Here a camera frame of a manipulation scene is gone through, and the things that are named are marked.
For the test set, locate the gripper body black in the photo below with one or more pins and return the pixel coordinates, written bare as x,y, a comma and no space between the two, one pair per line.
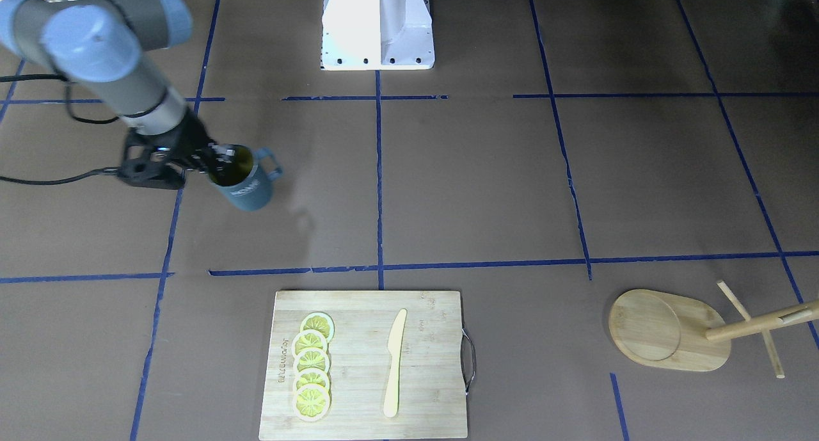
189,140

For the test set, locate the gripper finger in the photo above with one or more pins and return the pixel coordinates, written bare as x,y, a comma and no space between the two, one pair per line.
219,160

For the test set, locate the teal mug yellow inside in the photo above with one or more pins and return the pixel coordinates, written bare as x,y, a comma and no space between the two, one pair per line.
252,182

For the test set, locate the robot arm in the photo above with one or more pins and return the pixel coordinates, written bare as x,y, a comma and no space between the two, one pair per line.
102,45

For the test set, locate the wooden cup storage rack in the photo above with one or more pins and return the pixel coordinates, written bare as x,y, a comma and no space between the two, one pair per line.
673,332

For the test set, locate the lemon slice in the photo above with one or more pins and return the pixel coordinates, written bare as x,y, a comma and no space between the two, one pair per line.
309,338
312,359
320,322
311,376
311,402

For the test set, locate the yellow plastic knife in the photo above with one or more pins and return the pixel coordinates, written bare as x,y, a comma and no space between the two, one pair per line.
391,400

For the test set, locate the bamboo cutting board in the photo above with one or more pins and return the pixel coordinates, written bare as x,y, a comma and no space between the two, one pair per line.
433,390

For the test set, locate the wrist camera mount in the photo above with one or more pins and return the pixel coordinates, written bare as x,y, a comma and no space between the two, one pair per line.
145,166

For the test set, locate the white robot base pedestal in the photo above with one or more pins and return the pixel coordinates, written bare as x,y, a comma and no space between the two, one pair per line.
371,35

